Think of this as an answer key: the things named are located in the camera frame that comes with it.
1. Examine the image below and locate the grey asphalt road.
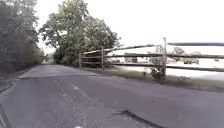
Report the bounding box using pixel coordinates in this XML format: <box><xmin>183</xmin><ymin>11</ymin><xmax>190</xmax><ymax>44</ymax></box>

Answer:
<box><xmin>0</xmin><ymin>64</ymin><xmax>224</xmax><ymax>128</ymax></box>

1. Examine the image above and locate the small bush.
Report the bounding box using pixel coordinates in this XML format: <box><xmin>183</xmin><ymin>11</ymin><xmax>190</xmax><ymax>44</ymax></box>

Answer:
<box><xmin>150</xmin><ymin>65</ymin><xmax>166</xmax><ymax>83</ymax></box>

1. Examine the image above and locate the large green tree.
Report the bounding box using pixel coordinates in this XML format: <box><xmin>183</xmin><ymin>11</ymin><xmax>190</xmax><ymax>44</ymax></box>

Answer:
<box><xmin>38</xmin><ymin>0</ymin><xmax>122</xmax><ymax>67</ymax></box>

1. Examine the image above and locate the grass verge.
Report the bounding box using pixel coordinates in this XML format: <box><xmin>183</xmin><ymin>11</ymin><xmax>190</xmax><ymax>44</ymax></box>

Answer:
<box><xmin>80</xmin><ymin>65</ymin><xmax>224</xmax><ymax>93</ymax></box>

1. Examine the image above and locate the row of trees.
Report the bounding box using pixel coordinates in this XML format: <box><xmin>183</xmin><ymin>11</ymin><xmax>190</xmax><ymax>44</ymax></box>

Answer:
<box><xmin>0</xmin><ymin>0</ymin><xmax>46</xmax><ymax>75</ymax></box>

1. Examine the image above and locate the concrete kerb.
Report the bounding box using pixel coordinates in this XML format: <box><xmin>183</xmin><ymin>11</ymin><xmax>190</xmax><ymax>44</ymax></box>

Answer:
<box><xmin>0</xmin><ymin>66</ymin><xmax>34</xmax><ymax>95</ymax></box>

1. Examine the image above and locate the wooden rail fence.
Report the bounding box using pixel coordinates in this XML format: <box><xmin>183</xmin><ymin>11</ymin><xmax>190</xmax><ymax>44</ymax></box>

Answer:
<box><xmin>78</xmin><ymin>37</ymin><xmax>224</xmax><ymax>84</ymax></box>

